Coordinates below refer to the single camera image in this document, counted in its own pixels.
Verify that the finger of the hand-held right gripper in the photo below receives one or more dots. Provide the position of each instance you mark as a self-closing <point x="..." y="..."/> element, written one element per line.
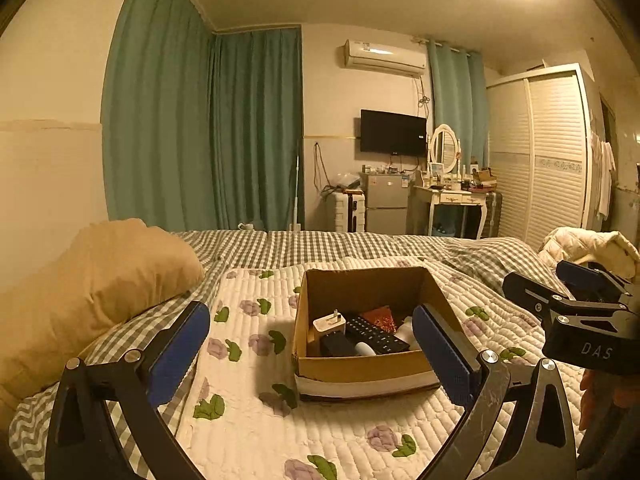
<point x="535" y="297"/>
<point x="587" y="280"/>

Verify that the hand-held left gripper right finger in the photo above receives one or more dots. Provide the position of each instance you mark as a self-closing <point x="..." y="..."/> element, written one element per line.
<point x="445" y="355"/>

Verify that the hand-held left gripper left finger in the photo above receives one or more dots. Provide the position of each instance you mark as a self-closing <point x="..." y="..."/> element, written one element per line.
<point x="176" y="355"/>

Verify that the white red tube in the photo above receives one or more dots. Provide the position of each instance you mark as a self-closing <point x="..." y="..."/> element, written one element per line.
<point x="406" y="332"/>

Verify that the black remote control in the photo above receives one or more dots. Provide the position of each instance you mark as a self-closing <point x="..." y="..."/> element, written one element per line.
<point x="375" y="337"/>

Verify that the red patterned packet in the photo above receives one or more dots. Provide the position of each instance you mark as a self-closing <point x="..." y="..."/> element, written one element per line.
<point x="382" y="317"/>

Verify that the white rounded device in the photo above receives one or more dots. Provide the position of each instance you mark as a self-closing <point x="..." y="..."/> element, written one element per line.
<point x="364" y="348"/>

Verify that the brown cardboard box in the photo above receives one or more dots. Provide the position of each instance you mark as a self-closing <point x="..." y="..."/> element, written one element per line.
<point x="360" y="372"/>

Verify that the black silver power bank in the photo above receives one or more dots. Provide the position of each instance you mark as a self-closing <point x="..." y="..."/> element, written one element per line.
<point x="337" y="346"/>

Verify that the white plug charger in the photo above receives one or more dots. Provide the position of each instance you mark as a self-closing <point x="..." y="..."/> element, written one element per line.
<point x="327" y="327"/>

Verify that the person's right hand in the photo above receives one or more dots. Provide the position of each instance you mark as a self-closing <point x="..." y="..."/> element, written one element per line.
<point x="607" y="410"/>

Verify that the white padded jacket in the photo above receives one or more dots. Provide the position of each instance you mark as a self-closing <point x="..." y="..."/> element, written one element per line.
<point x="590" y="245"/>

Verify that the white floral quilted mat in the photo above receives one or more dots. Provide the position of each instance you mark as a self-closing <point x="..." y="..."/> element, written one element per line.
<point x="250" y="385"/>

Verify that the silver suitcase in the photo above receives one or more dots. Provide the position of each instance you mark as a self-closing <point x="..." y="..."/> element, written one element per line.
<point x="492" y="215"/>

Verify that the tan pillow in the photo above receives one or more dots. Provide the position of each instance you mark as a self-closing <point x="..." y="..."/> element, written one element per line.
<point x="90" y="300"/>

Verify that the hanging white towels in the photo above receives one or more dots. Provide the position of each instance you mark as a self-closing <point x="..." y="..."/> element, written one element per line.
<point x="605" y="175"/>

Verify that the white slatted wardrobe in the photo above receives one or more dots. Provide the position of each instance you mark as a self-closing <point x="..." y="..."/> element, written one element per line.
<point x="550" y="160"/>

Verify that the white dressing table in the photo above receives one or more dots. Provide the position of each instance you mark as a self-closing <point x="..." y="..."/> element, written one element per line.
<point x="450" y="199"/>

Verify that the small open cardboard box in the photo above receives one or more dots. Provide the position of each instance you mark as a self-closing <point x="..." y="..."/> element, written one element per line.
<point x="485" y="176"/>

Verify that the silver small fridge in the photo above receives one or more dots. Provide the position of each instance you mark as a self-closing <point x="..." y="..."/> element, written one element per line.
<point x="385" y="202"/>

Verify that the white suitcase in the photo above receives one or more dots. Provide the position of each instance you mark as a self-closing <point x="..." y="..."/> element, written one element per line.
<point x="347" y="210"/>

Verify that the white oval mirror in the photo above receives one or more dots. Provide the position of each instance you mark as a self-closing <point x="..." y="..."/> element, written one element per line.
<point x="444" y="145"/>

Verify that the white pole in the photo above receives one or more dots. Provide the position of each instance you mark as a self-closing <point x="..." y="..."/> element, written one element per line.
<point x="298" y="195"/>

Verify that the light blue curtain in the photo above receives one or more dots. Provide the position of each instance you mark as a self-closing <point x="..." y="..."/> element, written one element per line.
<point x="457" y="95"/>

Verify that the narrow green curtain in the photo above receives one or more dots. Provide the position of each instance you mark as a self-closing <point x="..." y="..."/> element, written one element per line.
<point x="257" y="130"/>

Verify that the wide green curtain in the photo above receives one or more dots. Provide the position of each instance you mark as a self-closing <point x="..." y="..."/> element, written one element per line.
<point x="160" y="110"/>

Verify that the white air conditioner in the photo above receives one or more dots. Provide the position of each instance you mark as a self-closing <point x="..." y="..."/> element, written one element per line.
<point x="384" y="57"/>

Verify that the black wall television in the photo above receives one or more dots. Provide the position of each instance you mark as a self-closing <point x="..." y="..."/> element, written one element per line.
<point x="392" y="131"/>

